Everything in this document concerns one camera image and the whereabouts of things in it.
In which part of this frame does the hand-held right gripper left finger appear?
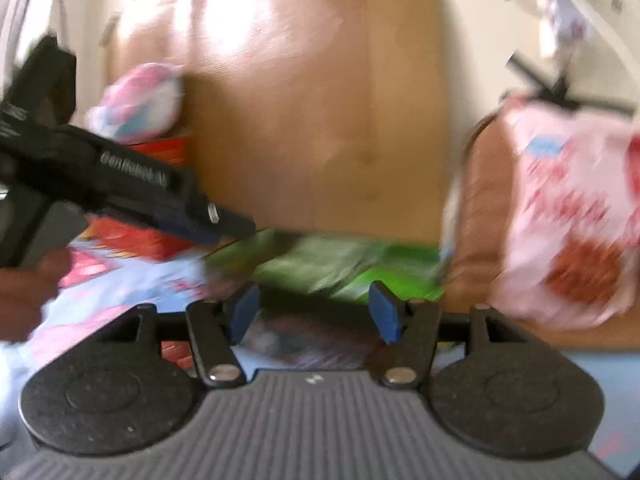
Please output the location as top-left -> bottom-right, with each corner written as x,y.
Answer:
102,284 -> 262,390

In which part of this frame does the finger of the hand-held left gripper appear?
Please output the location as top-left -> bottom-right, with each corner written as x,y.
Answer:
160,199 -> 257,244

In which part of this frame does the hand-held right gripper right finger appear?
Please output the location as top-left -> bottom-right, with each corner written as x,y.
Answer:
369,281 -> 526,390

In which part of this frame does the bright green snack packet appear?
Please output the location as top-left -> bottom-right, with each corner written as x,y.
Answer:
202,229 -> 447,306

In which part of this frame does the person's left hand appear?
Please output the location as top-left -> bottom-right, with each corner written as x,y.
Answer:
0,249 -> 72,343

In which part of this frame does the red gift bag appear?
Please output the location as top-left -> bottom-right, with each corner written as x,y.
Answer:
65,134 -> 197,263

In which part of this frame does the cartoon pig printed bedsheet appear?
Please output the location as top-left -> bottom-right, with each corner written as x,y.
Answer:
0,240 -> 640,476

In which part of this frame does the pink and blue plush toy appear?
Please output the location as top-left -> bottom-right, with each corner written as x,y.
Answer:
84,62 -> 185,143

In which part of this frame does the brown seat cushion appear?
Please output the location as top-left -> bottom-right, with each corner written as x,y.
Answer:
442,112 -> 640,351

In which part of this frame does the dark wooden panel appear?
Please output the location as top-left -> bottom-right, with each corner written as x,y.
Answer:
99,0 -> 201,91

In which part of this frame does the large pink snack bag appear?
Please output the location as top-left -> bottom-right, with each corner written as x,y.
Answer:
492,97 -> 640,332

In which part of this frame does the black strap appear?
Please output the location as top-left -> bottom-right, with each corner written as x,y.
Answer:
434,0 -> 636,117

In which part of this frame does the white window frame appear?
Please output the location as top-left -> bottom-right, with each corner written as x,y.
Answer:
547,0 -> 640,66

